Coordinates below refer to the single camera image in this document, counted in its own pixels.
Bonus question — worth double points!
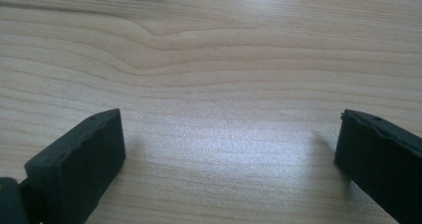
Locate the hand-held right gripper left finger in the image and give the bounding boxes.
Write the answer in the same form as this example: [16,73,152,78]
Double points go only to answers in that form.
[19,108,127,224]

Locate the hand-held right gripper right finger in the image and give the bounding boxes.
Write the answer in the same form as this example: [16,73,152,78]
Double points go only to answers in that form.
[333,109,422,224]

